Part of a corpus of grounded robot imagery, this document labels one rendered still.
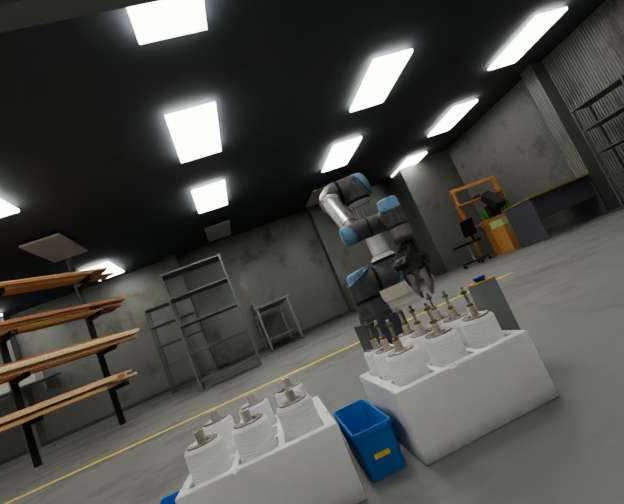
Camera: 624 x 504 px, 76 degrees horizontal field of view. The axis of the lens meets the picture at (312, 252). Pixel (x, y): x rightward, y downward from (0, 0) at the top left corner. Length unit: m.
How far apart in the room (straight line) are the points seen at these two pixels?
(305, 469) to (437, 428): 0.33
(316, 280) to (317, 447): 10.19
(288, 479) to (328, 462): 0.10
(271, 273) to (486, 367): 10.06
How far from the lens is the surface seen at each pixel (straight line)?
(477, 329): 1.16
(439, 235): 11.34
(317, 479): 1.04
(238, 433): 1.04
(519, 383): 1.18
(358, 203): 1.80
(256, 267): 11.01
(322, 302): 11.09
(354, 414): 1.37
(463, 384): 1.10
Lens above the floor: 0.44
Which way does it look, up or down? 8 degrees up
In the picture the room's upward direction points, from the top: 23 degrees counter-clockwise
